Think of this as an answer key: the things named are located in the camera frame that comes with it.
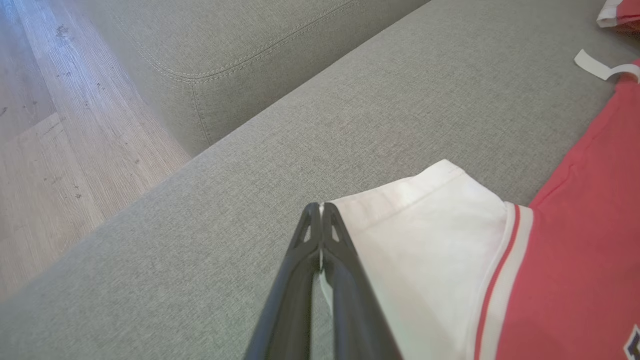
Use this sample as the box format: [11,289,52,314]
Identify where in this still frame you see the grey fabric sofa cushion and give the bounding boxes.
[65,0,431,158]

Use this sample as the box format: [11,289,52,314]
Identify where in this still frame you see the red shorts with white stripes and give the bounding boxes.
[596,0,640,31]

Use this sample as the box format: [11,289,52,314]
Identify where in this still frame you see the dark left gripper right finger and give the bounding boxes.
[320,202,404,360]

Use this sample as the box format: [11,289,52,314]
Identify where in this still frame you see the grey fabric sofa seat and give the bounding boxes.
[0,0,640,360]

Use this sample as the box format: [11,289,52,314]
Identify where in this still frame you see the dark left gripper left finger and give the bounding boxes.
[244,202,323,360]

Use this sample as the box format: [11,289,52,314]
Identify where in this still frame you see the red and white jersey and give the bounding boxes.
[320,49,640,360]

